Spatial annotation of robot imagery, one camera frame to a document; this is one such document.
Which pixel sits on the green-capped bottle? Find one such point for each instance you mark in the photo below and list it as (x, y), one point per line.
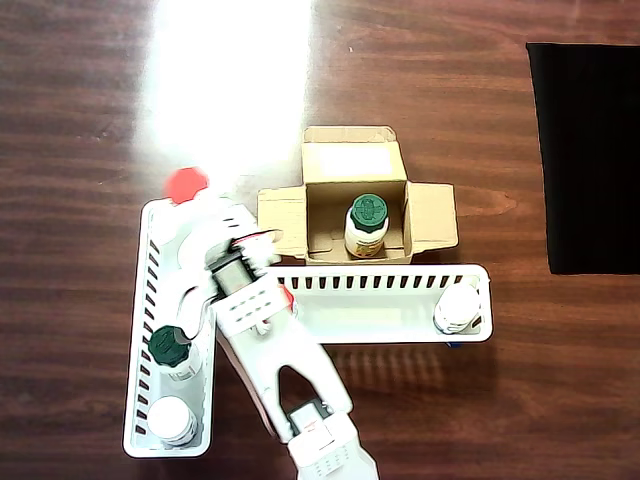
(167, 346)
(369, 212)

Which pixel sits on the brown cardboard box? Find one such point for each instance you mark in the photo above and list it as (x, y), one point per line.
(350, 160)

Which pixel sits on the red-capped bottle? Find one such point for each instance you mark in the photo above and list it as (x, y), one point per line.
(286, 296)
(186, 184)

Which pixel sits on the black cloth mat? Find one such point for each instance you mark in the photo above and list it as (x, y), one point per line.
(585, 175)

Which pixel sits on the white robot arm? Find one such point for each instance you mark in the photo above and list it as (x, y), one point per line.
(300, 360)

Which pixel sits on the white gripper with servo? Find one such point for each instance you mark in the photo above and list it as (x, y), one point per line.
(196, 239)

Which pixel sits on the long white slatted plastic tray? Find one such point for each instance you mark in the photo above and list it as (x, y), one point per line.
(375, 320)
(165, 451)

